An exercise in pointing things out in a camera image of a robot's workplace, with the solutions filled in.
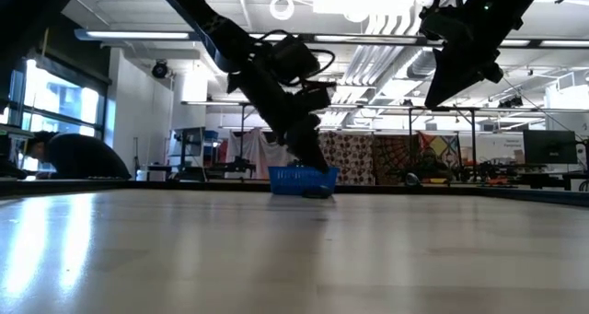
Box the black aluminium table frame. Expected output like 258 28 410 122
0 178 589 209

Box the black monitor on stand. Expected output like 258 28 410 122
172 127 208 182

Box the large window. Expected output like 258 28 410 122
0 58 108 180

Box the black ceiling spotlight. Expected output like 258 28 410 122
151 59 170 80

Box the person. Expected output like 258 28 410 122
25 130 133 180

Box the dark patterned cloth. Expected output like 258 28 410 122
373 134 421 184

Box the small black clip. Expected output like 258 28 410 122
301 185 334 200

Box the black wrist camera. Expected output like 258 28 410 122
270 33 322 86

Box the brown patterned cloth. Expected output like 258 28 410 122
317 131 375 187

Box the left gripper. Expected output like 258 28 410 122
227 64 338 175

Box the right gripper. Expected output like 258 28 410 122
418 0 525 110

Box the black station frame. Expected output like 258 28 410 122
407 105 479 172
237 101 310 168

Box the white ring light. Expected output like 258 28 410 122
269 0 295 21

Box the white cloth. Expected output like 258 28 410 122
224 128 300 180

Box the colourful diamond cloth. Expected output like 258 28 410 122
417 132 462 168

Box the blue plastic basket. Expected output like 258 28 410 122
267 165 341 196

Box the ceiling strip lamp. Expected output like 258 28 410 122
74 27 199 42

